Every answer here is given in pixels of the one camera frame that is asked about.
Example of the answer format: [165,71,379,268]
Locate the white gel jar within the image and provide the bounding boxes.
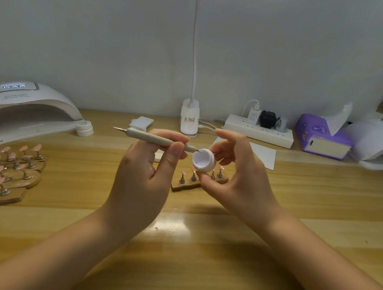
[190,146,218,172]

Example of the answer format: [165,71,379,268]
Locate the wooden stands with pink nails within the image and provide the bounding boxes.
[0,140,50,215]

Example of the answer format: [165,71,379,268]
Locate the white power strip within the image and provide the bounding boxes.
[222,113,296,150]

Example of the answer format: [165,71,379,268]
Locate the white tissue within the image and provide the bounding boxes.
[323,100,354,138]

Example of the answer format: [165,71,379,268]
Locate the wooden nail holder strip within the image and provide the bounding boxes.
[170,162,231,197]

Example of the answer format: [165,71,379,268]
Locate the person's right forearm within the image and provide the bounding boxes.
[252,207,383,290]

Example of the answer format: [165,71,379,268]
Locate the white nail lamp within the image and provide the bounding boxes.
[343,110,383,172]
[0,79,88,160]

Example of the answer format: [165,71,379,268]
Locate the small closed white jar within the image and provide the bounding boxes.
[75,119,95,139]

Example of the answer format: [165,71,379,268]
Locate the person's left hand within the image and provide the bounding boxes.
[98,124,191,241]

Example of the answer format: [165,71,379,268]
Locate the white paper sheet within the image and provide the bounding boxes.
[210,136,278,171]

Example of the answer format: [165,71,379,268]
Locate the person's left forearm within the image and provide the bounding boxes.
[0,195,139,290]

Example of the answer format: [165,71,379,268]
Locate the white desk lamp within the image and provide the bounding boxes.
[178,0,289,144]

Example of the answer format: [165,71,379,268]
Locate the stack of white cotton pads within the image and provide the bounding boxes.
[129,115,155,132]

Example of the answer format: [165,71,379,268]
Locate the black plug adapter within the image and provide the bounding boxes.
[258,110,278,130]

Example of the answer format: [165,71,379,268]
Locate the white charger plug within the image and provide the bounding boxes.
[246,105,263,125]

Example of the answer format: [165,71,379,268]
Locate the grey dotting pen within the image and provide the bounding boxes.
[111,125,200,153]

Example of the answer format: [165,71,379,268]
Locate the purple tissue box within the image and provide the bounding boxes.
[292,113,357,161]

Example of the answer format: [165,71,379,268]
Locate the grey plug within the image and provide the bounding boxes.
[276,117,290,133]

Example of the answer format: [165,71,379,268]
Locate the person's right hand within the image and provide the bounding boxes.
[192,127,289,237]

